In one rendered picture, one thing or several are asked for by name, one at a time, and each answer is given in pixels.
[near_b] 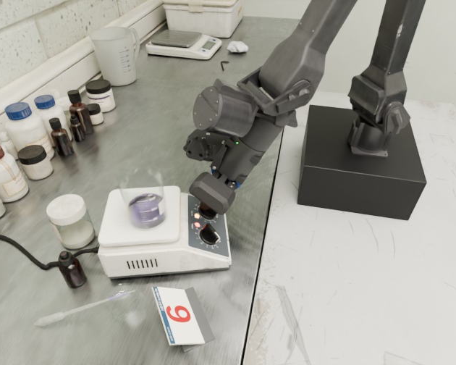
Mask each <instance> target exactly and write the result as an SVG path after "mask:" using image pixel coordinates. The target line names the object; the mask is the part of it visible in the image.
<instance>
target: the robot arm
mask: <svg viewBox="0 0 456 365"><path fill-rule="evenodd" d="M357 1H358V0H311V1H310V3H309V5H308V7H307V9H306V10H305V12H304V14H303V16H302V18H301V19H300V21H299V23H298V25H297V27H296V28H295V30H294V31H293V32H292V34H291V35H290V36H289V37H288V38H286V39H285V40H283V41H282V42H281V43H279V44H278V45H277V46H276V47H275V48H274V50H273V51H272V53H271V54H270V56H269V57H268V59H267V60H266V61H265V63H264V64H263V65H262V66H261V67H259V68H258V69H256V70H255V71H253V72H252V73H250V74H249V75H247V76H246V77H244V78H243V79H241V80H240V81H238V82H237V86H238V87H237V86H234V85H231V84H229V83H228V82H226V81H225V80H221V79H219V78H217V79H216V80H215V82H214V84H213V86H209V87H207V88H205V89H204V90H203V91H202V92H201V93H200V94H198V96H197V98H196V100H195V103H194V107H193V122H194V124H195V126H196V128H197V129H196V130H194V131H193V132H192V133H191V134H190V135H188V137H187V140H186V144H185V146H184V147H183V149H184V151H186V155H187V157H188V158H190V159H194V160H198V161H203V160H204V161H212V163H211V166H210V168H211V172H212V175H211V174H210V173H209V172H203V173H201V174H200V175H199V176H198V177H197V178H196V179H195V180H194V181H193V183H192V185H191V186H190V188H189V192H190V194H192V195H193V196H195V197H196V198H197V199H198V200H200V201H201V203H200V208H201V209H202V210H204V211H205V210H207V209H210V208H211V209H213V210H214V211H215V212H217V213H218V214H220V215H223V214H225V213H226V212H227V210H228V209H229V207H230V206H231V205H232V202H233V201H234V199H235V194H236V193H235V190H236V189H238V188H239V187H240V186H241V185H242V184H243V183H244V181H245V179H246V178H247V176H248V175H249V173H250V172H251V170H252V169H253V168H254V166H256V165H257V164H258V163H259V161H260V160H261V158H262V156H263V155H264V154H265V153H266V151H267V150H268V148H269V147H270V145H271V144H272V143H273V142H274V140H275V139H276V137H277V136H278V135H279V134H280V132H281V131H282V130H283V129H284V127H285V126H286V125H287V126H290V127H297V126H298V123H297V118H296V109H298V108H300V107H302V106H305V105H306V104H308V103H309V101H310V100H311V99H312V98H313V96H314V94H315V92H316V90H317V88H318V85H319V83H320V82H321V79H322V77H323V76H324V69H325V61H326V53H327V51H328V50H329V47H330V46H331V44H332V42H333V40H334V39H335V37H336V36H337V34H338V32H339V30H340V29H341V27H342V26H343V24H344V23H345V20H346V19H347V17H348V16H349V14H350V13H351V11H352V9H353V7H354V6H355V4H356V2H357ZM425 3H426V0H386V2H385V5H384V11H383V14H382V17H381V22H380V26H379V31H378V34H377V37H376V42H375V45H374V48H373V53H372V57H371V62H370V64H369V66H368V67H367V68H366V69H365V70H364V71H363V72H362V73H360V74H359V75H356V76H354V77H353V78H352V83H351V88H350V92H349V93H348V95H347V96H348V97H350V103H351V104H352V110H353V111H354V112H356V113H357V114H358V118H357V120H354V121H353V123H352V127H351V130H350V134H349V135H348V138H349V141H348V142H349V145H350V147H351V153H352V154H357V155H363V156H374V157H380V158H387V157H388V153H387V148H388V145H389V142H390V140H391V139H392V136H393V134H398V133H399V132H400V130H401V129H403V128H405V126H406V125H407V124H408V122H409V121H410V119H411V117H410V115H409V114H408V112H407V110H406V109H405V107H404V103H405V97H406V93H407V90H408V88H407V84H406V81H405V76H404V72H403V69H404V66H405V62H406V59H407V57H408V53H409V50H410V47H411V44H412V42H413V38H414V35H415V32H416V29H417V27H418V23H419V20H420V18H421V14H422V11H423V8H424V6H425ZM260 87H262V89H263V90H264V91H265V92H267V93H268V94H269V95H270V97H272V98H273V100H271V99H270V98H269V97H268V96H267V95H266V94H265V93H264V92H263V91H262V90H261V89H260ZM227 136H228V137H227Z"/></svg>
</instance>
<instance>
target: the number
mask: <svg viewBox="0 0 456 365"><path fill-rule="evenodd" d="M158 290H159V294H160V296H161V300H162V303H163V305H164V309H165V312H166V315H167V318H168V321H169V325H170V327H171V330H172V334H173V336H174V340H175V342H177V341H201V340H200V336H199V334H198V331H197V329H196V326H195V323H194V321H193V318H192V316H191V313H190V310H189V308H188V306H187V303H186V300H185V297H184V295H183V293H182V291H181V290H169V289H161V288H158Z"/></svg>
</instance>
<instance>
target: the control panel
mask: <svg viewBox="0 0 456 365"><path fill-rule="evenodd" d="M200 203H201V201H200V200H198V199H197V198H196V197H194V196H190V195H188V196H187V207H188V246H190V247H193V248H197V249H201V250H203V251H208V252H211V253H215V254H219V255H221V256H226V257H229V250H228V243H227V232H226V226H225V220H224V214H223V215H220V214H218V213H217V215H216V216H215V217H214V218H213V219H206V218H204V217H202V216H201V215H200V213H199V211H198V209H199V207H200ZM196 214H198V215H199V218H197V217H195V215H196ZM195 223H198V224H199V225H200V226H199V227H197V226H196V225H195ZM207 223H209V224H211V226H212V227H213V228H214V229H215V231H217V233H218V234H219V235H220V239H219V240H218V241H217V243H216V244H214V245H209V244H207V243H204V242H203V241H202V239H201V238H200V231H201V230H202V229H203V228H204V227H205V225H206V224H207Z"/></svg>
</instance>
